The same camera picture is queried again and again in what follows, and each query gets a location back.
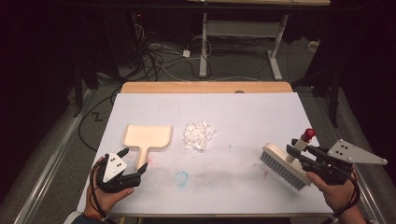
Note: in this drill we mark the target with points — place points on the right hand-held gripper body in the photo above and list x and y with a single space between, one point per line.
345 154

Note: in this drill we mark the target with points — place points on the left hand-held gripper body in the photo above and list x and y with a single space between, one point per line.
114 168

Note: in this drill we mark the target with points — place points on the cream brush with red knob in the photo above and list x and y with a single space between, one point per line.
281 160

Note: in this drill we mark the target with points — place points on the cream plastic dustpan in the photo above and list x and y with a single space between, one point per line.
148 137

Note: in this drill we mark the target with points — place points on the pile of white paper scraps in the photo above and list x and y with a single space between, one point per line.
198 135

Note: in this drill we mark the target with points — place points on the person's left hand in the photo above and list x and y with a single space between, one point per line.
102 200

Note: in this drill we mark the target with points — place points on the person's right hand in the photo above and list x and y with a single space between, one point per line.
339 196

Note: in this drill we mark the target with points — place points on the black stand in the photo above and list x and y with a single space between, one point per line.
334 99

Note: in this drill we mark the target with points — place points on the white table sheet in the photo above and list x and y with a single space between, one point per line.
218 186

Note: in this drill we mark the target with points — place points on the wooden table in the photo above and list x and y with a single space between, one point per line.
202 87

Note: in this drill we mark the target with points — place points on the small white box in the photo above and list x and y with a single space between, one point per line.
313 46

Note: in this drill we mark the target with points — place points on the white power adapter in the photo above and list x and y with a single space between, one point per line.
186 53

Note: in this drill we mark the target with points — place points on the aluminium floor rail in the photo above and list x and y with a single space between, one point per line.
53 161
364 193

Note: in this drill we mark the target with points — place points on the white desk frame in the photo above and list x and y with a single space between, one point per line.
243 28

